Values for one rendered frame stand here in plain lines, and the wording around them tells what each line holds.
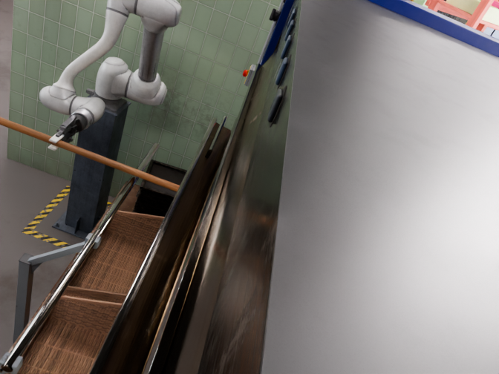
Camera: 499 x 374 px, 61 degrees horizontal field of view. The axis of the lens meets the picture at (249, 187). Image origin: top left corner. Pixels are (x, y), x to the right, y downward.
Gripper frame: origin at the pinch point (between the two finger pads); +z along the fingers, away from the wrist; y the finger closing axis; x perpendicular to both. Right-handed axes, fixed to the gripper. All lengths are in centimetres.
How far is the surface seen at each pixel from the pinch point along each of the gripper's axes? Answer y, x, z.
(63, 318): 59, -29, 37
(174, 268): -21, -65, 63
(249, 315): -87, -72, 127
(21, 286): 38, -13, 43
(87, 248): 2, -36, 46
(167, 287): -21, -65, 70
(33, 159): 112, 69, -118
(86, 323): 58, -38, 36
